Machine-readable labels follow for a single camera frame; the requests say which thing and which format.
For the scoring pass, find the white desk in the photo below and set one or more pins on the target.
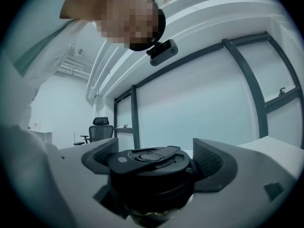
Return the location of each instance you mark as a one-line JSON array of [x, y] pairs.
[[273, 142]]

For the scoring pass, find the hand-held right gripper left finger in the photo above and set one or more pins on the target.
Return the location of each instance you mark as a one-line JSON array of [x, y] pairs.
[[99, 154]]

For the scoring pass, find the black framed window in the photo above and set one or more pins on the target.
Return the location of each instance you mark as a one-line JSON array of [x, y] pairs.
[[202, 98]]

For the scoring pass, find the person's white shirt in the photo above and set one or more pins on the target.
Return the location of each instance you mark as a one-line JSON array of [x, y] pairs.
[[35, 44]]

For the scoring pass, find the person's head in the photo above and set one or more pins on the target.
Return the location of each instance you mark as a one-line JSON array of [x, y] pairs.
[[118, 13]]

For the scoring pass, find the black plastic cup lid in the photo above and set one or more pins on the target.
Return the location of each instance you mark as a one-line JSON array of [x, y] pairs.
[[152, 172]]

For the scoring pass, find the white low cabinet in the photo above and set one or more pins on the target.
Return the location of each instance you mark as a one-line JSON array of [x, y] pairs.
[[42, 136]]

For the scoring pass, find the round ceiling smoke detector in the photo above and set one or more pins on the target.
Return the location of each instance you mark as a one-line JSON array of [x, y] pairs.
[[80, 51]]

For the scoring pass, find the white ceiling pipe bundle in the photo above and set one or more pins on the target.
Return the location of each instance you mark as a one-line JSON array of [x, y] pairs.
[[190, 13]]

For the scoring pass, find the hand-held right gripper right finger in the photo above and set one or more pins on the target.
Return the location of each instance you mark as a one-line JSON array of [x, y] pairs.
[[213, 165]]

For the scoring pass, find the black mesh office chair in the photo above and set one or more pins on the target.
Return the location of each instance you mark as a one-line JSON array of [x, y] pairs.
[[101, 132]]

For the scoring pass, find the black head-mounted camera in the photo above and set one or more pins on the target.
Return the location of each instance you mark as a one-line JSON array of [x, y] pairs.
[[164, 52]]

